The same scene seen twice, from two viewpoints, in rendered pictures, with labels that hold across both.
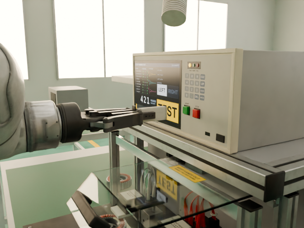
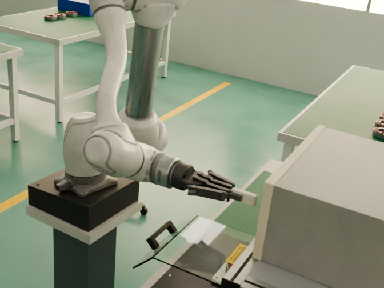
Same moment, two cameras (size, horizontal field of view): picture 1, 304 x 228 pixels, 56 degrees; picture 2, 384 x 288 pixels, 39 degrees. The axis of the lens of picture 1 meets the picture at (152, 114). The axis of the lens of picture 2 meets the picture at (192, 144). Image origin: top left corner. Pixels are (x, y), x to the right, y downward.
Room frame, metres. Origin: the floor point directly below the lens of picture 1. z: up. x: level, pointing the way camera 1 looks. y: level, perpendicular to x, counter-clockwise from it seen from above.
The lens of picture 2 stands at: (-0.21, -0.94, 1.87)
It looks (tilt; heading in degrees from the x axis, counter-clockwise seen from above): 24 degrees down; 55
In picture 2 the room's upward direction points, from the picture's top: 6 degrees clockwise
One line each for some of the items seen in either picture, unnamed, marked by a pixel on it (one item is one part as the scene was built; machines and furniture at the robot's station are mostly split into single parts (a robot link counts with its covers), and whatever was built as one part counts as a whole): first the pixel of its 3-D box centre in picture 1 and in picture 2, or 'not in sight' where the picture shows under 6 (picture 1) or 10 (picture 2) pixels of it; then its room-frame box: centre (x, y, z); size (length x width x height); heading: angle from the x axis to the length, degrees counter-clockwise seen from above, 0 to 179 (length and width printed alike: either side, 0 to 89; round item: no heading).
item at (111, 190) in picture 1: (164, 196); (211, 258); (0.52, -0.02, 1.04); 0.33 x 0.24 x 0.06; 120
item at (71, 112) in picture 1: (81, 121); (191, 179); (0.54, 0.14, 1.18); 0.09 x 0.08 x 0.07; 120
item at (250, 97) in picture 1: (226, 88); (363, 208); (0.82, -0.22, 1.22); 0.44 x 0.39 x 0.20; 30
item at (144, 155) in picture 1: (158, 163); not in sight; (0.72, -0.02, 1.03); 0.62 x 0.01 x 0.03; 30
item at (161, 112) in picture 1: (152, 114); (243, 197); (0.62, 0.00, 1.18); 0.07 x 0.01 x 0.03; 120
